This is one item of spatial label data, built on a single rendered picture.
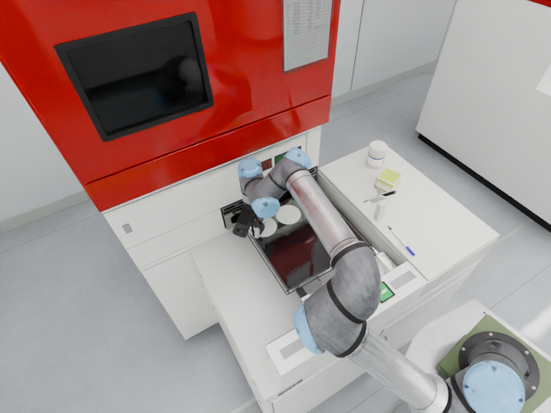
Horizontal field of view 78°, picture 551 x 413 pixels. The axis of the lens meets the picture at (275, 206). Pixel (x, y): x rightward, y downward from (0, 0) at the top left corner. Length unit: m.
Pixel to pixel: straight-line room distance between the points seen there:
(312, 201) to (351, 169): 0.65
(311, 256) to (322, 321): 0.52
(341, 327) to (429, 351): 0.55
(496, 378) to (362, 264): 0.41
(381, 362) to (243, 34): 0.85
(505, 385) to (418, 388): 0.18
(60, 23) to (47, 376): 1.93
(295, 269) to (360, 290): 0.52
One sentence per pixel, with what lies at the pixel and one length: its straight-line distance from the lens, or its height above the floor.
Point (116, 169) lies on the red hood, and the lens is 1.02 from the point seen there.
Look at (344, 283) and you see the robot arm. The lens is 0.75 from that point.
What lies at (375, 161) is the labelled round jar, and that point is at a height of 1.01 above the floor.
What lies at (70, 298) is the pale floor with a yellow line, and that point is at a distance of 2.57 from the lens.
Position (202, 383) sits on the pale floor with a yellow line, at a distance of 2.07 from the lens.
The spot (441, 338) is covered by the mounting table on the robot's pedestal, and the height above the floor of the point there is 0.82.
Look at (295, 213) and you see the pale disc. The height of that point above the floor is 0.90.
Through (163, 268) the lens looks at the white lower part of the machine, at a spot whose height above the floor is 0.78.
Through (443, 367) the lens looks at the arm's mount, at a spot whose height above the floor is 0.85.
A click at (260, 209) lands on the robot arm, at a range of 0.97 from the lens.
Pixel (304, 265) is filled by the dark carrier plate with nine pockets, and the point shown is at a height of 0.90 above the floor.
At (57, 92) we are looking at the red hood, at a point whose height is 1.59.
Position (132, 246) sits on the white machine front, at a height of 0.98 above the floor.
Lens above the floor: 1.97
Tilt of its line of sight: 49 degrees down
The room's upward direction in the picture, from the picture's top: 3 degrees counter-clockwise
